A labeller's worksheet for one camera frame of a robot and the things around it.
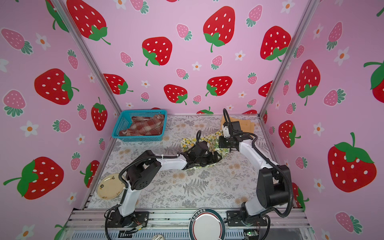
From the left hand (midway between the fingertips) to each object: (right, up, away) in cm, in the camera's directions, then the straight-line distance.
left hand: (220, 160), depth 89 cm
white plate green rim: (-9, -29, -16) cm, 34 cm away
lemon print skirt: (-4, +11, +8) cm, 14 cm away
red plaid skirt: (-53, +21, +18) cm, 60 cm away
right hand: (0, +11, 0) cm, 11 cm away
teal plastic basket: (-69, +25, +22) cm, 77 cm away
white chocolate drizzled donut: (-32, -31, -22) cm, 49 cm away
